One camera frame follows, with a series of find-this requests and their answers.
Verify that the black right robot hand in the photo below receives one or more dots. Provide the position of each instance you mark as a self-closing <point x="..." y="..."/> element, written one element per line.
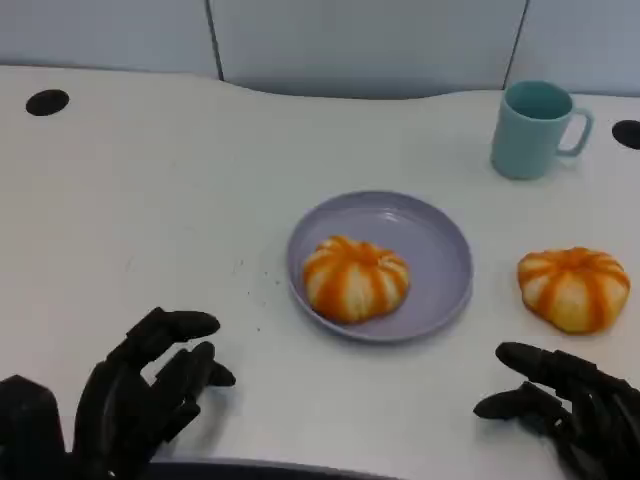
<point x="602" y="420"/>

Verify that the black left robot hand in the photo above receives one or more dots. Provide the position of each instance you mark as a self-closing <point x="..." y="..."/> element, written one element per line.
<point x="115" y="410"/>

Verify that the orange white toy bread roll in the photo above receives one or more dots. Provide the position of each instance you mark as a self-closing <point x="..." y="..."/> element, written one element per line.
<point x="575" y="290"/>
<point x="357" y="280"/>

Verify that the lilac plate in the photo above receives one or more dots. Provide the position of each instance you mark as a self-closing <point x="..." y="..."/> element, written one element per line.
<point x="435" y="245"/>

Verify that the pale green mug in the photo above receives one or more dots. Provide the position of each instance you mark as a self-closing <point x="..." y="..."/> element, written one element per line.
<point x="525" y="142"/>

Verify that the grey partition panel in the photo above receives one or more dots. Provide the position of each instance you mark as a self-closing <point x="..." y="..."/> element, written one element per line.
<point x="100" y="30"/>
<point x="585" y="40"/>
<point x="365" y="45"/>

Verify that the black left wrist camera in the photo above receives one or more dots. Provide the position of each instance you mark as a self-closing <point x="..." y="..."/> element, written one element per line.
<point x="30" y="430"/>

